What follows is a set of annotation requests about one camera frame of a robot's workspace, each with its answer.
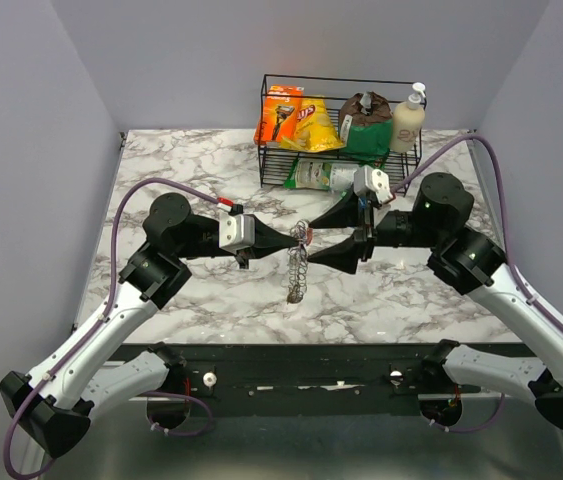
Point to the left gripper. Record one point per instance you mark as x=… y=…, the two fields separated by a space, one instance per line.
x=268 y=241

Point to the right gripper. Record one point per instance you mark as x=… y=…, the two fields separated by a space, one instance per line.
x=345 y=213

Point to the black key tag with key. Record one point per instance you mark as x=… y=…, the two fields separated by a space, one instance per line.
x=304 y=232

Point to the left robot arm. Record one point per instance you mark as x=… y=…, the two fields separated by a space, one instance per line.
x=56 y=401

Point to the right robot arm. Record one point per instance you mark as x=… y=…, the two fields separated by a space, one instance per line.
x=473 y=265

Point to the green white snack bag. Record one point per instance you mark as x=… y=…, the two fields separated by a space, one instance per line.
x=321 y=175

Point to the yellow chips bag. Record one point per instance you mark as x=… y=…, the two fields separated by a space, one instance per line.
x=314 y=131

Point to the brown and green bag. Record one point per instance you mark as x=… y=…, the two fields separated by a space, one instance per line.
x=365 y=126

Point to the cream lotion pump bottle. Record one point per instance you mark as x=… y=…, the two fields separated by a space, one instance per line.
x=408 y=118

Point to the orange razor box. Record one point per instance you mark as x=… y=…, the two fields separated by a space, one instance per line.
x=279 y=114

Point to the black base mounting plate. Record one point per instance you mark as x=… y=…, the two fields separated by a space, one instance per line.
x=305 y=380

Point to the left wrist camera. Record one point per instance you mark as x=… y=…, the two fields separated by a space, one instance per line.
x=236 y=232

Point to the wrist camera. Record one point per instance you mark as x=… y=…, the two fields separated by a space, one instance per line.
x=236 y=232
x=371 y=182

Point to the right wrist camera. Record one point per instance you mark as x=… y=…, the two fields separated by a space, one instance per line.
x=371 y=182

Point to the black wire rack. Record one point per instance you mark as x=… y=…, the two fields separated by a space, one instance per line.
x=275 y=163

